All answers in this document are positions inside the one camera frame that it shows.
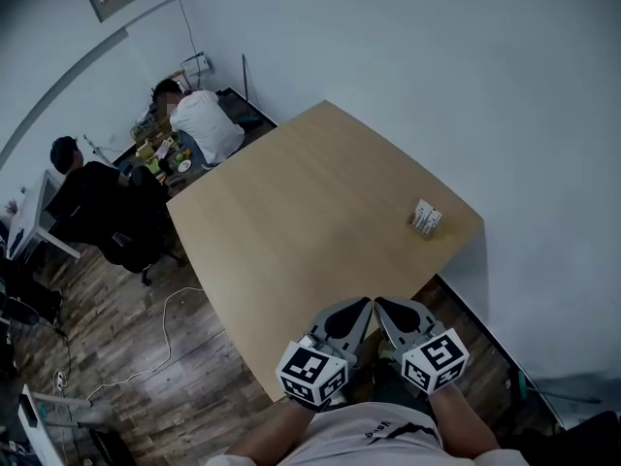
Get person's white shirt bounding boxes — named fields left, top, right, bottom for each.
left=205, top=401, right=531, bottom=466

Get white desk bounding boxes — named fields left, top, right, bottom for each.
left=17, top=383, right=94, bottom=466
left=5, top=168, right=82, bottom=262

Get person's right forearm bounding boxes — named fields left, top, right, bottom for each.
left=428, top=380, right=502, bottom=454

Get white floor cable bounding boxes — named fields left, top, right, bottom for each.
left=85, top=285, right=203, bottom=403

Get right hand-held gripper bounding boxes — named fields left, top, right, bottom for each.
left=373, top=295, right=472, bottom=397

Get person's left forearm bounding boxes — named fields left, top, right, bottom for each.
left=226, top=399, right=312, bottom=461

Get black floor box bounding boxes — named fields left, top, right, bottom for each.
left=88, top=426, right=133, bottom=466

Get grey metal rod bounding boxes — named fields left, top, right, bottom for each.
left=240, top=52, right=252, bottom=105

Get person's black trousers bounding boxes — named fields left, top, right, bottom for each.
left=339, top=351, right=439, bottom=416

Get dark cluttered desk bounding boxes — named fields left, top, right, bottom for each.
left=114, top=86, right=279, bottom=198

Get green-headed broom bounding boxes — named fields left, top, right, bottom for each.
left=512, top=370, right=605, bottom=405

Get white printed paper label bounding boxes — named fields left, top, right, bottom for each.
left=409, top=198, right=443, bottom=237

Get grey wall conduit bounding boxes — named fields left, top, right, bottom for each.
left=0, top=26, right=130, bottom=171

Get light wooden table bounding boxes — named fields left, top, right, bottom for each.
left=166, top=99, right=485, bottom=404

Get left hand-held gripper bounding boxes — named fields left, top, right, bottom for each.
left=275, top=296, right=375, bottom=413

